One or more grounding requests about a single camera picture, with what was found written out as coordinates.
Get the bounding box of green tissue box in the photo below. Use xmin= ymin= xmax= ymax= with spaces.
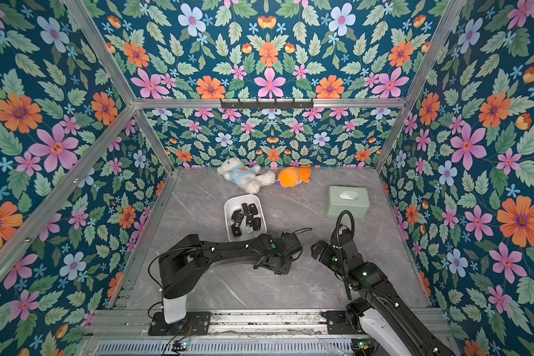
xmin=324 ymin=186 xmax=370 ymax=220

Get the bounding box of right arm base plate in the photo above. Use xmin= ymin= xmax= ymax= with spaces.
xmin=320 ymin=309 xmax=389 ymax=335

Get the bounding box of black key pair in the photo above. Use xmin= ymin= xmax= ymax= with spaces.
xmin=253 ymin=217 xmax=263 ymax=231
xmin=231 ymin=225 xmax=242 ymax=238

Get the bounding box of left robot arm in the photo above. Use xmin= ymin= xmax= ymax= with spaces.
xmin=157 ymin=232 xmax=303 ymax=325

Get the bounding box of black chrome key lowest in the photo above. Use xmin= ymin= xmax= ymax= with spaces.
xmin=234 ymin=212 xmax=246 ymax=228

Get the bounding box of white plush bear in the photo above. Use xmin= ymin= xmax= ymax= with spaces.
xmin=217 ymin=158 xmax=276 ymax=194

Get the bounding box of white storage tray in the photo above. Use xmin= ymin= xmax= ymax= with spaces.
xmin=224 ymin=194 xmax=267 ymax=242

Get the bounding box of orange plush fish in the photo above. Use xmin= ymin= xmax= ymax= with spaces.
xmin=277 ymin=167 xmax=312 ymax=188

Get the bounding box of black shield-shaped car key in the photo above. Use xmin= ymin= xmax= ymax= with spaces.
xmin=231 ymin=209 xmax=241 ymax=222

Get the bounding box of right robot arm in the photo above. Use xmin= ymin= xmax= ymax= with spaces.
xmin=311 ymin=230 xmax=455 ymax=355

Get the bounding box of black wall hook rail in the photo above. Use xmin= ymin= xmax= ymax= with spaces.
xmin=220 ymin=99 xmax=314 ymax=111

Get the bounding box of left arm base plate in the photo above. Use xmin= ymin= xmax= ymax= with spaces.
xmin=148 ymin=311 xmax=212 ymax=337

